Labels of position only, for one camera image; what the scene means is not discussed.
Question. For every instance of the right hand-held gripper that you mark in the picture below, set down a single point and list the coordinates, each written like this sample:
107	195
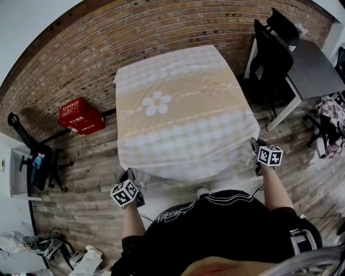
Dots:
269	156

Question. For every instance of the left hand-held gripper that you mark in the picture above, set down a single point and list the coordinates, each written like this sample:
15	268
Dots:
125	194

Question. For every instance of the beige checked flower tablecloth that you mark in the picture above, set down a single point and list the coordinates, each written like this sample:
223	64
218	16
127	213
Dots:
183	121

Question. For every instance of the person's left forearm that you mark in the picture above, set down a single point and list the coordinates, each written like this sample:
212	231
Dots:
133	223

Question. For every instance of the person's right forearm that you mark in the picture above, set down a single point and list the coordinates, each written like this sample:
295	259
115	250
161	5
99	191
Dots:
276	188

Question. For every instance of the black swivel chair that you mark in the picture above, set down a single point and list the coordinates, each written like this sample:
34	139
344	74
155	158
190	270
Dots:
319	132

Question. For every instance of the pink checked garment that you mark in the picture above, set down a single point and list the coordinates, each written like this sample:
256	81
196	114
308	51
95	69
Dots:
332	118

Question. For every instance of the person's white shoe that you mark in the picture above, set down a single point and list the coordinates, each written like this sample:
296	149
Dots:
202	192

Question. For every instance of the red fire equipment box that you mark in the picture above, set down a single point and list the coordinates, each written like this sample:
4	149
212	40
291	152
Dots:
81	117

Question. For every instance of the black high-back office chair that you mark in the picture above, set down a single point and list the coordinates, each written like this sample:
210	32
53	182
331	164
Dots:
269	67

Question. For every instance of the black mesh office chair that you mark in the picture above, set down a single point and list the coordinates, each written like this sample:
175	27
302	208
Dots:
40	161

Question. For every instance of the black white striped waistband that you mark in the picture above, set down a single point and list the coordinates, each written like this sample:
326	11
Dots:
302	241

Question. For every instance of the person's black printed t-shirt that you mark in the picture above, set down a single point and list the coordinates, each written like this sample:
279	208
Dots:
215	231

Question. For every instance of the grey desk with white legs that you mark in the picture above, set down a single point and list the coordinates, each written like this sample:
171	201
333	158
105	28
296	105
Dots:
312	72

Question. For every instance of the pile of grey clutter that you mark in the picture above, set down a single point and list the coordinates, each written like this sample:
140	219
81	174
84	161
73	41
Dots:
32	250

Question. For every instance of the white cabinet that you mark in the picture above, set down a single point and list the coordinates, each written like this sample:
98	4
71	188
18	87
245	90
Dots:
13	167

